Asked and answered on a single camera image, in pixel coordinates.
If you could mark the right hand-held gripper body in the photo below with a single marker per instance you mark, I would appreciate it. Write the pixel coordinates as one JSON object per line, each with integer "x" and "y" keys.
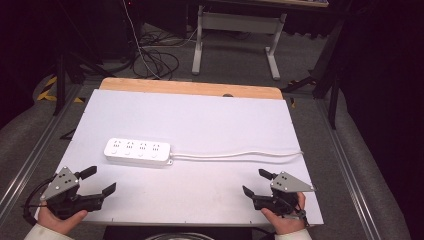
{"x": 286, "y": 185}

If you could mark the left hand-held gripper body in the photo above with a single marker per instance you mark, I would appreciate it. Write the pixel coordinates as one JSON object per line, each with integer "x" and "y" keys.
{"x": 60, "y": 186}

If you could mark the white power strip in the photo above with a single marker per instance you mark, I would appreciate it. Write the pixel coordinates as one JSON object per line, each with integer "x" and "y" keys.
{"x": 136, "y": 151}

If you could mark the person's right hand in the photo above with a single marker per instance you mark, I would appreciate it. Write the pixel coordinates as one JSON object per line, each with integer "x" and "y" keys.
{"x": 286, "y": 223}

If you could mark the person's left hand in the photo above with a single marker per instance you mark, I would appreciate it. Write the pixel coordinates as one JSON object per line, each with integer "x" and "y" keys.
{"x": 60, "y": 225}

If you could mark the black seat edge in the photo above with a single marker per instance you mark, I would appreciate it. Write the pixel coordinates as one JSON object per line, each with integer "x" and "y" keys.
{"x": 180, "y": 232}

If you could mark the white board table cover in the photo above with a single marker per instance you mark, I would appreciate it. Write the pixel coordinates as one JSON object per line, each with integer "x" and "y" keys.
{"x": 200, "y": 120}

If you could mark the yellow black floor tape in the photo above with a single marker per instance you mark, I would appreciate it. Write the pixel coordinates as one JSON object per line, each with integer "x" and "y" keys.
{"x": 50, "y": 90}

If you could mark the black metal stand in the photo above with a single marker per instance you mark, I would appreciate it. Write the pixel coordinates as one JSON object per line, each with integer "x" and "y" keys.
{"x": 333, "y": 83}

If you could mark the wooden table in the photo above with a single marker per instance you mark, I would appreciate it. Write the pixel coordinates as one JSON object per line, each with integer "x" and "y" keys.
{"x": 186, "y": 87}

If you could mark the wooden desk top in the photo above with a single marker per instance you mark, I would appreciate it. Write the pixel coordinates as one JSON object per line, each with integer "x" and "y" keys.
{"x": 283, "y": 2}

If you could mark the aluminium floor rail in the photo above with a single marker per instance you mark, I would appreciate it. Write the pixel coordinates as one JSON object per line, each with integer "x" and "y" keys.
{"x": 36, "y": 146}
{"x": 350, "y": 173}

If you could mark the white metal desk frame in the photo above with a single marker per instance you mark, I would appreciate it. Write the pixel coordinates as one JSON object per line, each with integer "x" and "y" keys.
{"x": 236, "y": 21}

